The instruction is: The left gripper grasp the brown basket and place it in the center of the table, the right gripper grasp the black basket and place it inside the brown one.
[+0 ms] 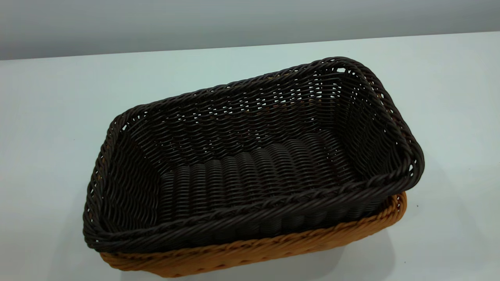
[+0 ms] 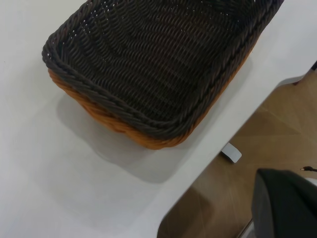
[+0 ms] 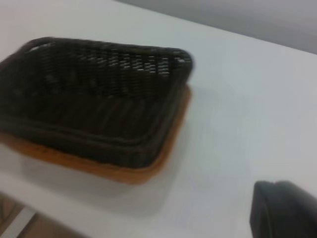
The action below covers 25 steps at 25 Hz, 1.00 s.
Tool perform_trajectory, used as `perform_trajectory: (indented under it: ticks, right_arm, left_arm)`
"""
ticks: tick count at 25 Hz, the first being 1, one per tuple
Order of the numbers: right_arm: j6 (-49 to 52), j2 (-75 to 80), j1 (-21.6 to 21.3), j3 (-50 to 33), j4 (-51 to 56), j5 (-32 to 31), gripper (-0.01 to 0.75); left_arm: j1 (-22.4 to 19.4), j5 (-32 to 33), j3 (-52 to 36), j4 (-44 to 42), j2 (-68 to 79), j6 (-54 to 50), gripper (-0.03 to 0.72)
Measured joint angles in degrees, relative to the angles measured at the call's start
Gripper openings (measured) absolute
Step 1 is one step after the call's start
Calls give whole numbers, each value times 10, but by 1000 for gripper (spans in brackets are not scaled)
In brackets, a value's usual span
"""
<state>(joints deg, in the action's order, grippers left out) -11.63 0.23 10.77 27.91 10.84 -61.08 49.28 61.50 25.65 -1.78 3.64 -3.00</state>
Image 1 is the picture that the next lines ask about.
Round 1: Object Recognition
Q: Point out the dark brown wicker basket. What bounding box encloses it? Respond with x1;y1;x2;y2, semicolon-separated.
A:
82;57;425;253

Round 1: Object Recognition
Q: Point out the light brown wicker basket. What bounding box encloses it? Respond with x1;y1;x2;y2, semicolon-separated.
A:
100;191;407;278

